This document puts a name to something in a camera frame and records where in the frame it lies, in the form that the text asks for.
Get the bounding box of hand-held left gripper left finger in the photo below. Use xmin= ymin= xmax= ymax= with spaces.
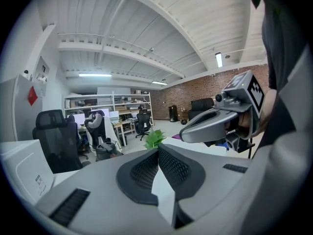
xmin=34 ymin=148 xmax=176 ymax=235

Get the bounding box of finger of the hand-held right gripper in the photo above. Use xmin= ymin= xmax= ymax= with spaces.
xmin=179 ymin=113 xmax=239 ymax=144
xmin=187 ymin=108 xmax=245 ymax=125

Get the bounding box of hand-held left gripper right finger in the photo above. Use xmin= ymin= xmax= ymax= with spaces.
xmin=157 ymin=143 xmax=272 ymax=232

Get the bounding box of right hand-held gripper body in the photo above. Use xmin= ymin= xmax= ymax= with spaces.
xmin=221 ymin=70 xmax=267 ymax=154

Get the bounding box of person's right forearm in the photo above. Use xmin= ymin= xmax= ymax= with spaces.
xmin=254 ymin=89 xmax=279 ymax=138

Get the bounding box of person's right hand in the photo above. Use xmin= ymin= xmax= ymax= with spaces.
xmin=224 ymin=111 xmax=254 ymax=134

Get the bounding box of black sofa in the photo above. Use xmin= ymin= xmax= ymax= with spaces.
xmin=187 ymin=97 xmax=215 ymax=122

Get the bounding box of black floor cabinet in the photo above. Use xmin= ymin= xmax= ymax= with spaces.
xmin=168 ymin=105 xmax=179 ymax=122

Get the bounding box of green leafy plant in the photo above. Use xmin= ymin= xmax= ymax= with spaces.
xmin=143 ymin=129 xmax=167 ymax=150

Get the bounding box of white garment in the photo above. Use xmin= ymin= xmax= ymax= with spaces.
xmin=104 ymin=116 xmax=122 ymax=149

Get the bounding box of black high-back office chair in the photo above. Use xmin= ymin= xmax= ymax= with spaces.
xmin=32 ymin=109 xmax=91 ymax=174

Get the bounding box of person's black shirt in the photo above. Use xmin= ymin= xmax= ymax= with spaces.
xmin=248 ymin=0 xmax=309 ymax=148

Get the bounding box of black swivel office chair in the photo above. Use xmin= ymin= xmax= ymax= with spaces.
xmin=84 ymin=112 xmax=118 ymax=154
xmin=134 ymin=111 xmax=153 ymax=141

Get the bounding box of wooden-top office desk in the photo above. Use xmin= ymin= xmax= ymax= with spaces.
xmin=112 ymin=118 xmax=136 ymax=147

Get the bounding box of white box appliance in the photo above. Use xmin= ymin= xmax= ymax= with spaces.
xmin=0 ymin=139 xmax=56 ymax=205

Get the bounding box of white storage shelving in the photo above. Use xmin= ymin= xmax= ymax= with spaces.
xmin=63 ymin=91 xmax=155 ymax=129

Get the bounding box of grey metal cabinet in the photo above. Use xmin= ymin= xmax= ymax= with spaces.
xmin=0 ymin=73 xmax=47 ymax=142

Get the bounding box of red diamond sign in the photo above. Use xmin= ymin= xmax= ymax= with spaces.
xmin=27 ymin=86 xmax=39 ymax=107

